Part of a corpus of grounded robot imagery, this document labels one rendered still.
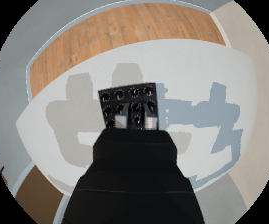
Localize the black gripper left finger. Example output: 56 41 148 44
115 103 131 129

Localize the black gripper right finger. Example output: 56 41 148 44
141 104 158 130

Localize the black box with knobs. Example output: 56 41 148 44
98 83 159 130

